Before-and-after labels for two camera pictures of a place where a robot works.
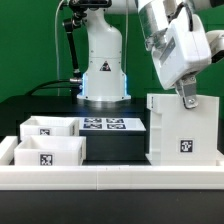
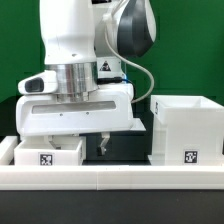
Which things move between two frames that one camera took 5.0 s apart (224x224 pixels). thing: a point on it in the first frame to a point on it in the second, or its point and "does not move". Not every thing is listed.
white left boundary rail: [7, 149] does not move
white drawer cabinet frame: [183, 136] does not move
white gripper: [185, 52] to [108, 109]
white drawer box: [50, 150] does not move
